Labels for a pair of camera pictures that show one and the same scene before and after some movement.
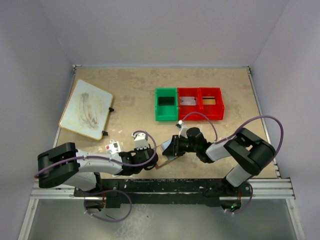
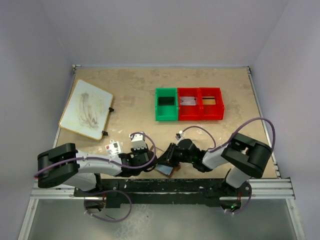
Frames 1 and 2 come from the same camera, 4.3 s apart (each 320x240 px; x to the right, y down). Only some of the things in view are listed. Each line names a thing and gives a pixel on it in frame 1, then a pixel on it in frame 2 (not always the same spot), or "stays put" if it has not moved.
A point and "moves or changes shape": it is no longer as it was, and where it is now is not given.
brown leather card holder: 162,159 moves or changes shape
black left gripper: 138,151 stays put
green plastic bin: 166,113 stays put
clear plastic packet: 114,147 stays put
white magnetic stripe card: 187,101 stays put
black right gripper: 173,149 → 167,157
